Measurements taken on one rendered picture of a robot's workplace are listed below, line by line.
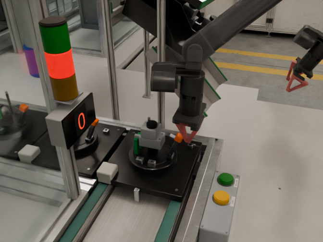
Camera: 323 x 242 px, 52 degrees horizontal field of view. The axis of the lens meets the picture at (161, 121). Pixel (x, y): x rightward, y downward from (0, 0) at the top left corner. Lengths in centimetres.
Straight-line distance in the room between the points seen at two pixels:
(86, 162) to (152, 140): 21
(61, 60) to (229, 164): 69
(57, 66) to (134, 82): 99
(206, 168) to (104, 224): 32
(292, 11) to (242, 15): 415
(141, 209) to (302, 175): 54
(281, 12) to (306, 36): 362
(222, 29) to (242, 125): 64
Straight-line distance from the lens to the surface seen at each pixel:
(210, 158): 101
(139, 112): 138
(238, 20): 77
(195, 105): 80
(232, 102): 148
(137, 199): 90
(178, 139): 89
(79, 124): 72
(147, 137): 90
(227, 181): 91
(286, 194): 109
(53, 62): 66
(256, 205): 103
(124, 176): 92
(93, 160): 98
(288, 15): 492
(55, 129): 69
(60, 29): 63
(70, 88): 68
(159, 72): 78
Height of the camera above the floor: 160
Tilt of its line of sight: 34 degrees down
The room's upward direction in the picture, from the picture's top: straight up
